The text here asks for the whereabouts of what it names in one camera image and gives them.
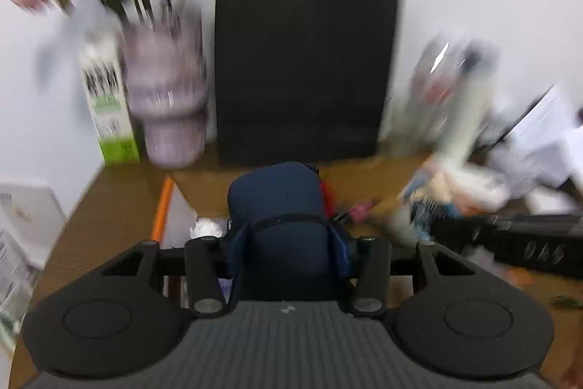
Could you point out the metal side shelf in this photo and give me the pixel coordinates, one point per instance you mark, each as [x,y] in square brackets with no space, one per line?
[11,293]

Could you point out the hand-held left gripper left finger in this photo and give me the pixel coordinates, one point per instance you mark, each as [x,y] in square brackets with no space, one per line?
[237,254]

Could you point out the white crumpled paper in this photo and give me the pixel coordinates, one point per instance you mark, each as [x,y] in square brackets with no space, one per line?
[205,229]

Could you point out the navy zip pouch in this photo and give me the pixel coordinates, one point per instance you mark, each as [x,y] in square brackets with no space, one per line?
[282,206]

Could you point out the clear water bottle red label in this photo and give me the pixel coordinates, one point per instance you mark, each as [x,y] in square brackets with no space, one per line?
[428,83]

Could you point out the white green milk carton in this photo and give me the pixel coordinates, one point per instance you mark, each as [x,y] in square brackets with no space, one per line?
[111,111]

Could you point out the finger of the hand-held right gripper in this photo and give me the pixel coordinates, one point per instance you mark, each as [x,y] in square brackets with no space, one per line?
[460,234]

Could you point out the purple stone vase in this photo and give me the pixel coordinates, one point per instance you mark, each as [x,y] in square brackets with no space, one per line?
[166,97]

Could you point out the wooden desktop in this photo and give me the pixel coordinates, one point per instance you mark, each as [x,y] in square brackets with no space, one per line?
[91,229]

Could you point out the red cardboard box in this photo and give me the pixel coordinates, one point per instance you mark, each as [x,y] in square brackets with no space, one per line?
[364,181]

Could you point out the printed paper sheets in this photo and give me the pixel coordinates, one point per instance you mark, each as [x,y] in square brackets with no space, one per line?
[542,120]

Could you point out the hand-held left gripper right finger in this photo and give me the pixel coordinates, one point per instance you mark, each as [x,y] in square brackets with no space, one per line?
[345,254]

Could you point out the white thermos bottle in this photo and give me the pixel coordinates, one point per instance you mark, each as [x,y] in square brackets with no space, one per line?
[464,115]

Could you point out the person's right hand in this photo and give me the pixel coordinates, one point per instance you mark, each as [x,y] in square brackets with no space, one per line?
[574,376]

